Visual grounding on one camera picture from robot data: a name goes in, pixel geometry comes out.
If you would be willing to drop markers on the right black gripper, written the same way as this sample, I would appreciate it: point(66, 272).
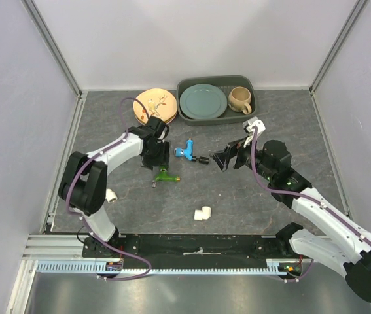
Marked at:
point(233, 148)

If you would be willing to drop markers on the teal plate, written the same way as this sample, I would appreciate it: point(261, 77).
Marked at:
point(203, 102)

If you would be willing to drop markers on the white elbow fitting left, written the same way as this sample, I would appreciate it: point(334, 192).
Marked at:
point(110, 195)

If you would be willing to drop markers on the blue water faucet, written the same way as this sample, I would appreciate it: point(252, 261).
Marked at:
point(187, 152)

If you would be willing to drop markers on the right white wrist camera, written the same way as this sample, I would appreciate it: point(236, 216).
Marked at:
point(254, 128)

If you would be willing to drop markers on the bird pattern yellow plate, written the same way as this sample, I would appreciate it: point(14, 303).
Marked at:
point(158, 102)

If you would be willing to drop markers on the beige ceramic mug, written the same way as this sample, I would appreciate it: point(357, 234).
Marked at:
point(239, 100)

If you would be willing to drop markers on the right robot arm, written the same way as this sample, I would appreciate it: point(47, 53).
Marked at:
point(347, 250)

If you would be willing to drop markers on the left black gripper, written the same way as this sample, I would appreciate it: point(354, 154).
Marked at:
point(163, 161)

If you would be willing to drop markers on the green water faucet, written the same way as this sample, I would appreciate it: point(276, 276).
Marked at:
point(162, 175)

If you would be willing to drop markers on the slotted cable duct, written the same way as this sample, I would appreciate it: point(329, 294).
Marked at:
point(105, 268)

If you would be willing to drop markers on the grey-green dish tub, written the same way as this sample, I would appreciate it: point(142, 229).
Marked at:
point(226, 83)

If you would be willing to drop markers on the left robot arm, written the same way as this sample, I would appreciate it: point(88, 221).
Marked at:
point(84, 183)

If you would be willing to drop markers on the white elbow fitting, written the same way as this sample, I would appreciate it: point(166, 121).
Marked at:
point(202, 214)

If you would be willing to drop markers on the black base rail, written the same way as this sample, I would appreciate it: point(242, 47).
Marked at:
point(206, 251)

